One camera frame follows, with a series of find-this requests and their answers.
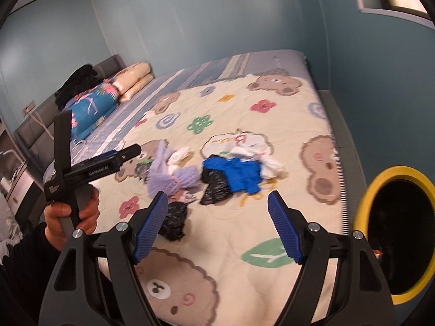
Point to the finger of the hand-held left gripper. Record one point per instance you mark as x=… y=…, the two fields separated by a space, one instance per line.
x=127 y=152

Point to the black plastic bag blue band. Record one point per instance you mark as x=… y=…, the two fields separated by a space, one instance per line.
x=214 y=190

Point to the person's left forearm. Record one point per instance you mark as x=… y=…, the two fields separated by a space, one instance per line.
x=23 y=258

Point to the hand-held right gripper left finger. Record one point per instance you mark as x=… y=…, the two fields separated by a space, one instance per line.
x=149 y=225

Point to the bear printed blanket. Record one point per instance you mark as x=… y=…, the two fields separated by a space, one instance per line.
x=238 y=125

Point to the small dark plastic bag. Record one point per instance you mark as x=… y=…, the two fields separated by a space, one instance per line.
x=142 y=169

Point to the white bedside table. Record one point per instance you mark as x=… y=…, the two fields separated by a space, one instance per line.
x=20 y=190

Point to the yellow rimmed black bin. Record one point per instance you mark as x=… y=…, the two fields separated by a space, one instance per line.
x=367 y=193

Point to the black clothes pile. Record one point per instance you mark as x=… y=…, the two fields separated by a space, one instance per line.
x=78 y=81

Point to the peach folded blanket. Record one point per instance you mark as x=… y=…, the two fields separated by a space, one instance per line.
x=132 y=78

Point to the white crumpled cloth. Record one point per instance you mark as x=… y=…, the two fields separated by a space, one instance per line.
x=272 y=168

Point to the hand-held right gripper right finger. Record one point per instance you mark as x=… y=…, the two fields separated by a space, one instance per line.
x=285 y=227

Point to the person's left hand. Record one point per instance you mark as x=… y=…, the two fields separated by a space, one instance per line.
x=56 y=225

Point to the wall socket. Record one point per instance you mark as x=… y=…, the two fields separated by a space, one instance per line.
x=28 y=108

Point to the blue cloth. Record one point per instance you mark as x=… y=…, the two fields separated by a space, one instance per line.
x=241 y=173

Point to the blue floral folded blanket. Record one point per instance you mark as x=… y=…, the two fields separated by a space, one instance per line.
x=91 y=108

